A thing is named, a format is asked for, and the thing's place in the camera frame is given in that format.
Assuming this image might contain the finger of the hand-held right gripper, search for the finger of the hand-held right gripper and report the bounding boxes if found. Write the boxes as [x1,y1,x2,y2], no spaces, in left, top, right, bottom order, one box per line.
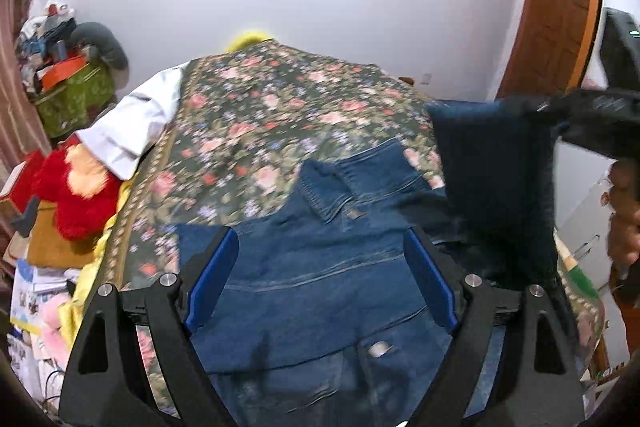
[500,93,571,130]

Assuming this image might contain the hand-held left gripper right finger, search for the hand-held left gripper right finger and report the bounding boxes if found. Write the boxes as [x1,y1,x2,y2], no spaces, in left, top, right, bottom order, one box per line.
[402,227,587,427]

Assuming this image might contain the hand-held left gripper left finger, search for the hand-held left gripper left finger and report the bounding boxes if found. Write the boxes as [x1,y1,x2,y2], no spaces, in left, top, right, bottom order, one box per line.
[57,227,241,427]

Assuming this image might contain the blue denim jacket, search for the blue denim jacket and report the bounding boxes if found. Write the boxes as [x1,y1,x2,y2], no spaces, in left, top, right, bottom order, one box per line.
[175,99,563,427]

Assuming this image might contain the person's right hand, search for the person's right hand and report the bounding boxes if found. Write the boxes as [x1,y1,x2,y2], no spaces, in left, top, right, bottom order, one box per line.
[606,159,640,269]

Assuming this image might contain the wooden door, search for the wooden door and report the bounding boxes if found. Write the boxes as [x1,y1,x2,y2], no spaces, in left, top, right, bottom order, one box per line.
[495,0,607,102]

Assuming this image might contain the red plush toy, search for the red plush toy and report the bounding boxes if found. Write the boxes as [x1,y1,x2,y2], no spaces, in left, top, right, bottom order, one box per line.
[32,142,122,242]

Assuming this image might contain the brown wooden box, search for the brown wooden box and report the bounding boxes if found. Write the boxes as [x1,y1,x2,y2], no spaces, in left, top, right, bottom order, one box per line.
[27,199,97,269]

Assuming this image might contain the white cloth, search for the white cloth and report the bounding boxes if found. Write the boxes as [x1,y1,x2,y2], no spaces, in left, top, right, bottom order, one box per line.
[75,62,193,182]

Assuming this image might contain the stack of printed papers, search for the stack of printed papers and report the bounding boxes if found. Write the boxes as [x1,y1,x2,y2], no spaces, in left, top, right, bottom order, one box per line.
[9,257,78,338]

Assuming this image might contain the floral blanket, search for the floral blanket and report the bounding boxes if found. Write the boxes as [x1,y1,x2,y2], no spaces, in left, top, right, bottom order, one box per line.
[95,39,607,427]

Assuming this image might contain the grey box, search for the grey box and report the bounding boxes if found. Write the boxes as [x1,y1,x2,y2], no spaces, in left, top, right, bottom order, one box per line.
[10,197,42,238]

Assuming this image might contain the red box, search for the red box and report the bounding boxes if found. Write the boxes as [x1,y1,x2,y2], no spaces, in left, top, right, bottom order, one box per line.
[0,150,47,214]

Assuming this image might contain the yellow bedsheet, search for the yellow bedsheet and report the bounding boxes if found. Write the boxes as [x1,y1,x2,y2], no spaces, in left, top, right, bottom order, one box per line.
[59,29,276,348]

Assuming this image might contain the orange box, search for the orange box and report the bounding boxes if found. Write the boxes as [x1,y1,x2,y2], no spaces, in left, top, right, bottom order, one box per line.
[40,56,87,90]

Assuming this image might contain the grey cushion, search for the grey cushion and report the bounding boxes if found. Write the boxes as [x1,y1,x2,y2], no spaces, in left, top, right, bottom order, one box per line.
[70,22,130,70]

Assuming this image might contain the striped brown curtain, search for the striped brown curtain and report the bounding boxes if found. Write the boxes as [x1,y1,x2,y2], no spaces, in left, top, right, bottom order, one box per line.
[0,0,68,190]

